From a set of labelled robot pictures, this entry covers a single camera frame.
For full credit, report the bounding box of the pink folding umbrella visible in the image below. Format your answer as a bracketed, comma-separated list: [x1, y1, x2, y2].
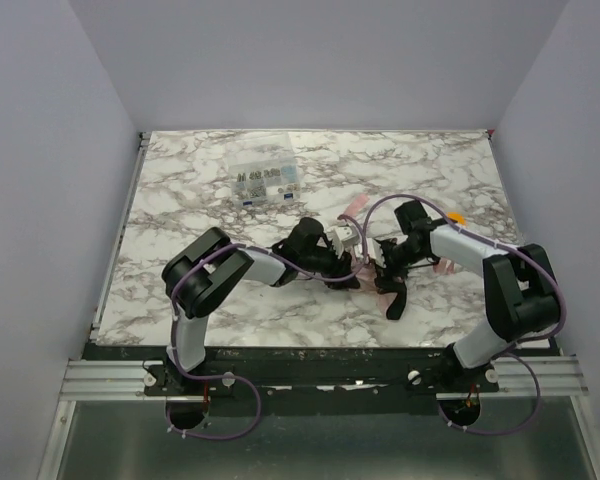
[358, 200, 455, 321]

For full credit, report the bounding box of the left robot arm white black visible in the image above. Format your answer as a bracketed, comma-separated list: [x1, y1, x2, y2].
[161, 215, 367, 374]

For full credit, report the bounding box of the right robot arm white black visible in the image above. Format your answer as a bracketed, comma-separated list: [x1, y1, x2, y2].
[364, 198, 566, 386]

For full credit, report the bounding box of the yellow tape measure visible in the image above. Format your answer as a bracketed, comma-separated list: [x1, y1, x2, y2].
[447, 212, 466, 225]

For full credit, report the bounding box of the clear plastic organizer box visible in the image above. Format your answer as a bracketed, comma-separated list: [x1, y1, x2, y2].
[225, 131, 301, 207]

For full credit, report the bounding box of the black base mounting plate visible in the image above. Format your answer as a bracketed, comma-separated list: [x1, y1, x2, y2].
[82, 343, 499, 417]

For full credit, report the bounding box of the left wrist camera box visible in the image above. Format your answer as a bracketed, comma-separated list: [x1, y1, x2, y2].
[326, 225, 360, 257]

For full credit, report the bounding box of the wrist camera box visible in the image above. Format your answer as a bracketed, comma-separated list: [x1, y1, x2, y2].
[366, 238, 394, 268]
[326, 225, 360, 257]

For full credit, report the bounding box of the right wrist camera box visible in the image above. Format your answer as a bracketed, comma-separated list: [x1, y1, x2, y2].
[366, 238, 394, 268]

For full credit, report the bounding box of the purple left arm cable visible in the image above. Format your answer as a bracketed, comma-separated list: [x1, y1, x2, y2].
[164, 214, 369, 442]

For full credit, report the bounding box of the aluminium frame rail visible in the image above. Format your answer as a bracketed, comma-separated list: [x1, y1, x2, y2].
[37, 360, 145, 479]

